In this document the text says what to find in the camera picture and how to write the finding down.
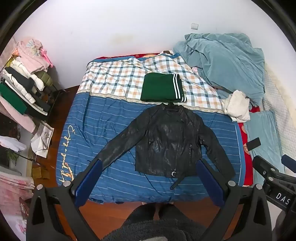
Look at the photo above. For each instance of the pile of clothes on rack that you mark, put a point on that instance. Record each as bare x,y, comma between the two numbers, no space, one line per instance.
25,76

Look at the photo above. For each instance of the person's dark fleece clothing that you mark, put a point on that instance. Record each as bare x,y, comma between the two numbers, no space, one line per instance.
150,227

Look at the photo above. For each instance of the green garment with white stripes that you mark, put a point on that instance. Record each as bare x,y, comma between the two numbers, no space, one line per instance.
157,88

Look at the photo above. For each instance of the white crumpled cloth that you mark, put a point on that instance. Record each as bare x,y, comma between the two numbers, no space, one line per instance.
237,105

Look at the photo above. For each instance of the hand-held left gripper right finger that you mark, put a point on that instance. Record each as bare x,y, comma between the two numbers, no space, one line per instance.
209,182

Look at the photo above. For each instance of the white printed paper bag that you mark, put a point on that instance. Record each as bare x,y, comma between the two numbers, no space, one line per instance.
42,139

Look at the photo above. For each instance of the red patterned bed sheet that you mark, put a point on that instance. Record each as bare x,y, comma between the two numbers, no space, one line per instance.
241,136

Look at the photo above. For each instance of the teal blanket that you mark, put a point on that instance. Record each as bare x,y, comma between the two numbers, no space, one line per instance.
226,67

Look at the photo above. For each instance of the white quilted mattress pad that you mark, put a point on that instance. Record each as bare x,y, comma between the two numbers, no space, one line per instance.
275,92

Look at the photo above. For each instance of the blue striped checked duvet cover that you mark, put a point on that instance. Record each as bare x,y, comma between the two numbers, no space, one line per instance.
111,139

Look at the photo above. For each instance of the cardboard box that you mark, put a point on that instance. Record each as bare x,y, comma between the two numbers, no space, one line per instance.
40,172

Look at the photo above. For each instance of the small brown item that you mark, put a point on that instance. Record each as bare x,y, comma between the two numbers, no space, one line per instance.
168,52

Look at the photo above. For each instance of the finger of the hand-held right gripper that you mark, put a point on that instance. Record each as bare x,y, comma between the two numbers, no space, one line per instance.
263,168
290,163

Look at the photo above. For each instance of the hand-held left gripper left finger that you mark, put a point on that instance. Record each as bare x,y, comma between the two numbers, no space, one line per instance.
89,182

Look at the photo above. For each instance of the black phone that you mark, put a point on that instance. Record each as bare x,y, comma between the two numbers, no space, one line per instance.
253,143

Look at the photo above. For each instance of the black leather jacket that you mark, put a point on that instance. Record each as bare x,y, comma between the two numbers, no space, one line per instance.
166,143

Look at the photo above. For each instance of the small pink item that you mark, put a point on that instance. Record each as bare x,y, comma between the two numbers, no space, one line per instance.
194,69

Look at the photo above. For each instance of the pink floral bedding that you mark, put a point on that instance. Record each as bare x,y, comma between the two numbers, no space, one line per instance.
13,192

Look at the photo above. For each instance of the teal pillow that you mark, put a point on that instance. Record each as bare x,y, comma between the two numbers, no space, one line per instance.
266,129

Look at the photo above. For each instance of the pink fleece cloth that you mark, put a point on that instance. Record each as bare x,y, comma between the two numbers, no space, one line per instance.
16,115

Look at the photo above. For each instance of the white wall switch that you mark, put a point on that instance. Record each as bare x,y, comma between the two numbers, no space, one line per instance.
194,26

